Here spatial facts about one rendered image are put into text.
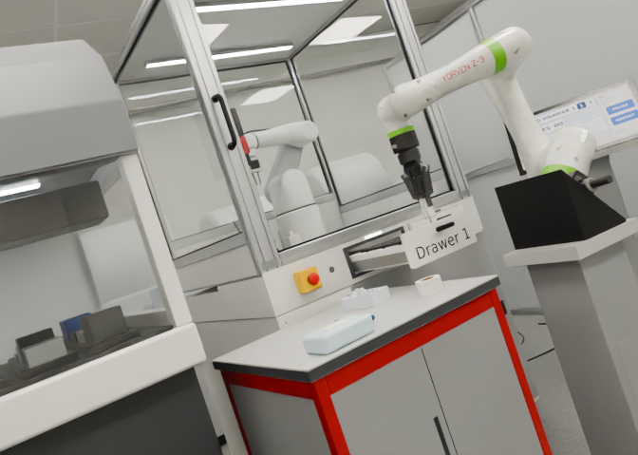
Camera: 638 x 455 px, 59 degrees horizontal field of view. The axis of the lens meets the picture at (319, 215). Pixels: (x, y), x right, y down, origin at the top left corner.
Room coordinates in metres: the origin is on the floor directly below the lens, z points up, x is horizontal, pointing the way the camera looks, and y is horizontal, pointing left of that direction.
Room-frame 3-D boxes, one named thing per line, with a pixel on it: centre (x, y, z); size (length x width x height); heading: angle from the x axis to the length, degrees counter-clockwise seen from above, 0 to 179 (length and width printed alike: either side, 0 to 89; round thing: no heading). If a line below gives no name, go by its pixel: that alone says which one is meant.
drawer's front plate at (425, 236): (1.80, -0.34, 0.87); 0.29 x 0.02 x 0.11; 122
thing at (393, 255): (1.98, -0.23, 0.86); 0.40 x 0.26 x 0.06; 32
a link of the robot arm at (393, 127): (1.92, -0.35, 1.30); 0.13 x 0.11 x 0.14; 13
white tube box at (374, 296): (1.72, -0.05, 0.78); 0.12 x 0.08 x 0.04; 47
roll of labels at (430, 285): (1.57, -0.23, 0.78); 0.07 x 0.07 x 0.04
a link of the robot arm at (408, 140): (1.93, -0.35, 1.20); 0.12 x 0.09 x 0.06; 122
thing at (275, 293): (2.50, 0.05, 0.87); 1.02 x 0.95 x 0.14; 122
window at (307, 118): (2.11, -0.19, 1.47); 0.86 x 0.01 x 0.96; 122
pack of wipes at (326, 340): (1.32, 0.04, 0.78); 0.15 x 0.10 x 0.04; 125
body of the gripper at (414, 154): (1.93, -0.35, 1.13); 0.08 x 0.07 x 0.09; 32
